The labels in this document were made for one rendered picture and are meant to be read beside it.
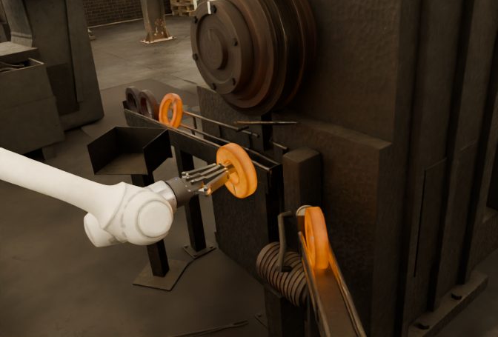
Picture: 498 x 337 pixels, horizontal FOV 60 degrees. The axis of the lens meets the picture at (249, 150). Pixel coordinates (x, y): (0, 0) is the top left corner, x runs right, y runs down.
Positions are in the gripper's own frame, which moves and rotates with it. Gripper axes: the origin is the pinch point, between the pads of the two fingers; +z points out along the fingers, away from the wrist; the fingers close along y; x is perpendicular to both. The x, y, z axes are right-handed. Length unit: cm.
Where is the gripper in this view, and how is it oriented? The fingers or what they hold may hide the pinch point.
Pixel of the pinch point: (234, 165)
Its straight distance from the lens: 118.6
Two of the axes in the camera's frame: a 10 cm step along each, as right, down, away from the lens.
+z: 7.9, -3.6, 4.9
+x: -1.2, -8.9, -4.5
